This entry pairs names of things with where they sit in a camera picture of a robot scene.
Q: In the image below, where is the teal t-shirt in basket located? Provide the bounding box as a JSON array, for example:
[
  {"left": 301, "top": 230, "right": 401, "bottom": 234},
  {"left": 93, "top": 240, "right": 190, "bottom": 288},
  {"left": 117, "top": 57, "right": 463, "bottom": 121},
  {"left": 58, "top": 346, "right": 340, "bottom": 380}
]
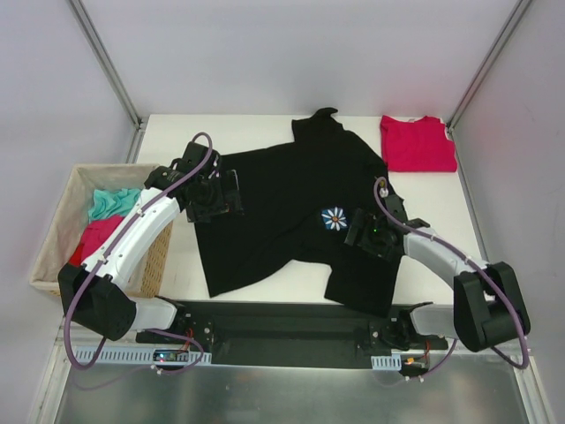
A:
[{"left": 87, "top": 188, "right": 141, "bottom": 223}]

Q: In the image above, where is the left aluminium frame post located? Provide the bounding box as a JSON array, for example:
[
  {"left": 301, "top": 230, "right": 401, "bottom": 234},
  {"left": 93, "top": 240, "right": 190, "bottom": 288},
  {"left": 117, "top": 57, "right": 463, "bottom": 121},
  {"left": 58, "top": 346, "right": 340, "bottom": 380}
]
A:
[{"left": 66, "top": 0, "right": 145, "bottom": 130}]

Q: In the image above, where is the white cable duct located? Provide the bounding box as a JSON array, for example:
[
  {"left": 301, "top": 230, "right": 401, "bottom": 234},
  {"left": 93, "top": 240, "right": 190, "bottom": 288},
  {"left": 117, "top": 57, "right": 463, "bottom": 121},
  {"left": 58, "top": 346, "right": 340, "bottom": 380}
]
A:
[
  {"left": 370, "top": 354, "right": 430, "bottom": 372},
  {"left": 95, "top": 347, "right": 212, "bottom": 367}
]

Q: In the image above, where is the aluminium frame post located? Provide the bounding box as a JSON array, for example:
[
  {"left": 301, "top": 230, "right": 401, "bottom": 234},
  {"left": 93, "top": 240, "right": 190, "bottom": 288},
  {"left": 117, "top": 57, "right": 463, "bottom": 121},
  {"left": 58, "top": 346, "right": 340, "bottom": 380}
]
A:
[
  {"left": 66, "top": 0, "right": 145, "bottom": 130},
  {"left": 447, "top": 0, "right": 534, "bottom": 133}
]

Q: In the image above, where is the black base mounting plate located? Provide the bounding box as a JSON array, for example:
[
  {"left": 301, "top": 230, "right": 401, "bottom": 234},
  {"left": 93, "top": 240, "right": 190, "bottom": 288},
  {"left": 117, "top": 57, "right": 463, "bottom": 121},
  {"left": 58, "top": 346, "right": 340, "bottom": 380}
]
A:
[{"left": 135, "top": 298, "right": 448, "bottom": 367}]

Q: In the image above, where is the folded red t-shirt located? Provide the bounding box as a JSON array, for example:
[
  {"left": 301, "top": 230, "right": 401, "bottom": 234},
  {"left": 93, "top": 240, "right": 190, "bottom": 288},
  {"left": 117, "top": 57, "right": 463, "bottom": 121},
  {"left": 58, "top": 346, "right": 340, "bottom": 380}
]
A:
[{"left": 380, "top": 116, "right": 457, "bottom": 173}]

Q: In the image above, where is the red t-shirt in basket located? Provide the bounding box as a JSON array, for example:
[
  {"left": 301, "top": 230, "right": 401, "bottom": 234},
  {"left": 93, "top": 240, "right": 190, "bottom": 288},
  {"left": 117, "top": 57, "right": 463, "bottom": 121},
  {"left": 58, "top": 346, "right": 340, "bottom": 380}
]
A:
[{"left": 68, "top": 215, "right": 124, "bottom": 266}]

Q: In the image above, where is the black flower print t-shirt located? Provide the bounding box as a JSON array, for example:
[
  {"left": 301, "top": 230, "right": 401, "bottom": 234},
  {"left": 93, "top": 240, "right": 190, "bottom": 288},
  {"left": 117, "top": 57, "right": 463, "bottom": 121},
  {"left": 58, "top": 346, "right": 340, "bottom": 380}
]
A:
[{"left": 195, "top": 107, "right": 401, "bottom": 317}]

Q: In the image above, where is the wicker laundry basket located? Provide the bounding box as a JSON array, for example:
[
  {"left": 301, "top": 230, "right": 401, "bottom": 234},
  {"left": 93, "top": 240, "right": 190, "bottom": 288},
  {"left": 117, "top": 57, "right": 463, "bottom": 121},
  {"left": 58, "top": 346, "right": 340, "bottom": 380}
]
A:
[{"left": 29, "top": 163, "right": 173, "bottom": 298}]

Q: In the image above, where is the right aluminium frame post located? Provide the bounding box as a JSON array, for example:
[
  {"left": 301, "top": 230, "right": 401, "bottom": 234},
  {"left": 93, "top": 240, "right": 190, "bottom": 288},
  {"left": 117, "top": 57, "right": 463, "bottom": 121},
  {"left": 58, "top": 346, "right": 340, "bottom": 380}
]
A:
[{"left": 447, "top": 0, "right": 534, "bottom": 133}]

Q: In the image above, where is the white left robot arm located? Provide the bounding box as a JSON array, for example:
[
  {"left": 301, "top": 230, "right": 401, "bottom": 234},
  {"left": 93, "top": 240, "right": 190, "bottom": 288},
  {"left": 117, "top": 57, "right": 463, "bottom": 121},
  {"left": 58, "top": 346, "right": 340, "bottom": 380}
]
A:
[{"left": 57, "top": 141, "right": 243, "bottom": 344}]

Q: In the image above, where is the aluminium front rail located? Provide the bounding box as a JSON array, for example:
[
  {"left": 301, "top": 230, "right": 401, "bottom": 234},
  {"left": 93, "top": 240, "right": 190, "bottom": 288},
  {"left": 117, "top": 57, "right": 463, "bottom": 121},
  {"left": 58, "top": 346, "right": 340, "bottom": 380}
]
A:
[{"left": 56, "top": 317, "right": 523, "bottom": 362}]

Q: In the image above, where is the right white cable duct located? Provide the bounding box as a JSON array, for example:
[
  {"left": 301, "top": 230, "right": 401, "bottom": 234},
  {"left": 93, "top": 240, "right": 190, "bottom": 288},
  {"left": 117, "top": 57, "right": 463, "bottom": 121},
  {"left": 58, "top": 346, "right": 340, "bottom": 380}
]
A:
[{"left": 370, "top": 354, "right": 430, "bottom": 372}]

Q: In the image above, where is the left white cable duct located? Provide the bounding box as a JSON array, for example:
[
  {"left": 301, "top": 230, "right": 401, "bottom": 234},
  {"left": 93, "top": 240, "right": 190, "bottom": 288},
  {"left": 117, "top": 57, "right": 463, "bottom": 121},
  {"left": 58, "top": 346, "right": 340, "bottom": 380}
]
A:
[{"left": 95, "top": 347, "right": 212, "bottom": 367}]

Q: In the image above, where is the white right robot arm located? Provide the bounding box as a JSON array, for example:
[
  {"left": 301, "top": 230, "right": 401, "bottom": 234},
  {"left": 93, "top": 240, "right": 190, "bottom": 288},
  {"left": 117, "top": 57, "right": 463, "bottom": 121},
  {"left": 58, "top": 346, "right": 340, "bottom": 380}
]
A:
[{"left": 345, "top": 195, "right": 531, "bottom": 354}]

